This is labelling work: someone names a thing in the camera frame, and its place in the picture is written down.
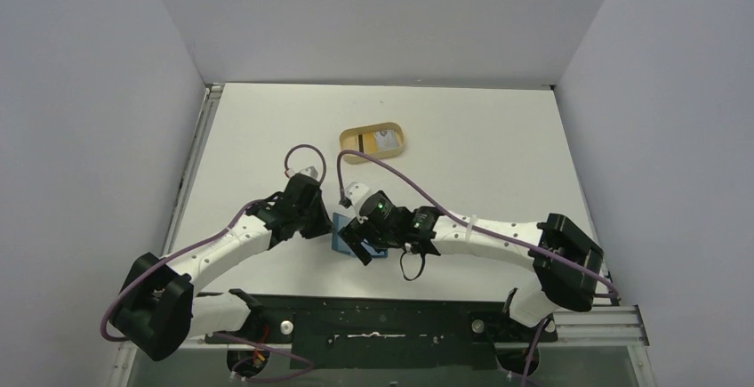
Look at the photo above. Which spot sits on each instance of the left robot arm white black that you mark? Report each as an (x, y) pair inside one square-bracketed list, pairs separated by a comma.
[(163, 301)]

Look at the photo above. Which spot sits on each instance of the grey card in tray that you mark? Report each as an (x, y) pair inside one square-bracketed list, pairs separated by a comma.
[(388, 140)]

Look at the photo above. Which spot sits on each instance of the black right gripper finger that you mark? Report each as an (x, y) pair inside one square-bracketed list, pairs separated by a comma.
[(350, 235), (378, 243)]

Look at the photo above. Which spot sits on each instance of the beige oval tray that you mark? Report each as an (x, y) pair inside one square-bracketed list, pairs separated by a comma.
[(347, 138)]

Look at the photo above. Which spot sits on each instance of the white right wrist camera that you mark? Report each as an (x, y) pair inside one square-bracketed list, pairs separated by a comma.
[(354, 195)]

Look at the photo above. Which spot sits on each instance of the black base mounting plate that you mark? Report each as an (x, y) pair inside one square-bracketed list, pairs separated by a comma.
[(356, 333)]

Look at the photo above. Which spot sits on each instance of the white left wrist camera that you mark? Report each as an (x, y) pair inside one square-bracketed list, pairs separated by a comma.
[(309, 171)]

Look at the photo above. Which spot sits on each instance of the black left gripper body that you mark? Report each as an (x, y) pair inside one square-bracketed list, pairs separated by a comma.
[(313, 221)]

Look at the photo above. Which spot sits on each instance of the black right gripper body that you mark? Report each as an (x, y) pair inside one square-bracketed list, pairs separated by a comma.
[(360, 237)]

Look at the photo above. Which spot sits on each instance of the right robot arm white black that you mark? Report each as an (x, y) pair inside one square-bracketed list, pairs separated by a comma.
[(563, 260)]

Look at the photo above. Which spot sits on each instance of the yellow card in tray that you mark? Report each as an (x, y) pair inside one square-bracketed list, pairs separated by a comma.
[(368, 143)]

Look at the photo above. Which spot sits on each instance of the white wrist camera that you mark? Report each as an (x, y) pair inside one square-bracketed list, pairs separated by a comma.
[(309, 171), (354, 195)]

